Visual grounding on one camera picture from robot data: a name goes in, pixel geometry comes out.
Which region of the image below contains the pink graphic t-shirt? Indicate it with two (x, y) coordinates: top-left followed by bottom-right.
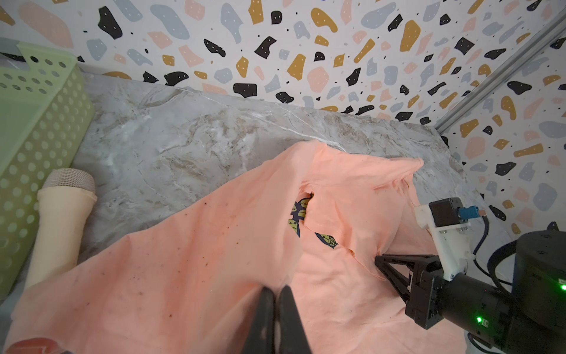
(6, 141), (466, 353)

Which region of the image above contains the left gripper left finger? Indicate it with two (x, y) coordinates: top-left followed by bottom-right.
(240, 287), (276, 354)

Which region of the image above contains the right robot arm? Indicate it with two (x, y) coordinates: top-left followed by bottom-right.
(374, 230), (565, 353)

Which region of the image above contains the green plastic basket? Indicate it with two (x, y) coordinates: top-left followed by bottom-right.
(1, 38), (94, 299)

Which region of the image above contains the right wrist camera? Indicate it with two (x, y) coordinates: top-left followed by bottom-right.
(414, 197), (481, 281)

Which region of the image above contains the folded red t-shirt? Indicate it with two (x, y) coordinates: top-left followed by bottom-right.
(5, 338), (64, 354)

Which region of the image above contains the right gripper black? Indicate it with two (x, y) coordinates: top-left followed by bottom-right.
(374, 255), (445, 330)

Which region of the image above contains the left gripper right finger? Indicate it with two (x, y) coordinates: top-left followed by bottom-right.
(275, 286), (312, 354)

